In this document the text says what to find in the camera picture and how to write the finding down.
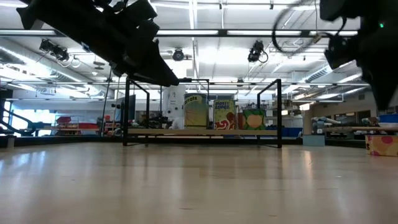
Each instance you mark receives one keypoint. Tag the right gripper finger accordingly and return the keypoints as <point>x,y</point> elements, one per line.
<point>384,90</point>

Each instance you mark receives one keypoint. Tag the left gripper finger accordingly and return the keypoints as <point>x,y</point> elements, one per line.
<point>158,65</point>
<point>149,80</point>

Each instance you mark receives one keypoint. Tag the yellow carrots label can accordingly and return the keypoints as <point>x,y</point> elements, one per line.
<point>196,115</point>

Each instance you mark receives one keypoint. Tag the yellow and red swirl can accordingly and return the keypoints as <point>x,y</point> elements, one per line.
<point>224,116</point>

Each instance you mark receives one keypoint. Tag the green and yellow can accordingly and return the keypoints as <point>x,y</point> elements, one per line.
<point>254,120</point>

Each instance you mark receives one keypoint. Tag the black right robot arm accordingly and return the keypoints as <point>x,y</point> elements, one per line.
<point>335,9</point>

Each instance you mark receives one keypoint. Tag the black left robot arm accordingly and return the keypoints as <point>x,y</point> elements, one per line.
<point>62,25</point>

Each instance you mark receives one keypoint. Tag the round black hanging device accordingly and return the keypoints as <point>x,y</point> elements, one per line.
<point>178,55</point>

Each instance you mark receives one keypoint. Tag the blue bin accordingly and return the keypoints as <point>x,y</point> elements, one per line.
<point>388,118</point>

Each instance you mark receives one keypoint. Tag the black monitor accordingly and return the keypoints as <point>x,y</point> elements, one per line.
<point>130,107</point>

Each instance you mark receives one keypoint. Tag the wooden workbench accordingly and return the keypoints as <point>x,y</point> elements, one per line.
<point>360,128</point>

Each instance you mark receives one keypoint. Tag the yellow can with pink dots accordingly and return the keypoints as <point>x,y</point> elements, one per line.
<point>382,146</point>

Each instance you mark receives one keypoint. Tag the black hanging device cluster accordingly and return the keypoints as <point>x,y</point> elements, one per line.
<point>54,51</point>

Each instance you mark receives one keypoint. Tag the red crate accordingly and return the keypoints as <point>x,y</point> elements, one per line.
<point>63,120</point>

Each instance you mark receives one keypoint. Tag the black railing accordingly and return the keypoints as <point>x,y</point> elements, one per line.
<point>15,119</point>

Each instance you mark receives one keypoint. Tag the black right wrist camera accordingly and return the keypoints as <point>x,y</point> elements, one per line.
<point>340,51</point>

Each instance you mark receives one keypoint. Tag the black metal rig frame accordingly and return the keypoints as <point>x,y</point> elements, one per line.
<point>222,32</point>

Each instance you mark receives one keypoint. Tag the black overhead camera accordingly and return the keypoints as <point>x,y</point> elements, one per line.
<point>256,51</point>

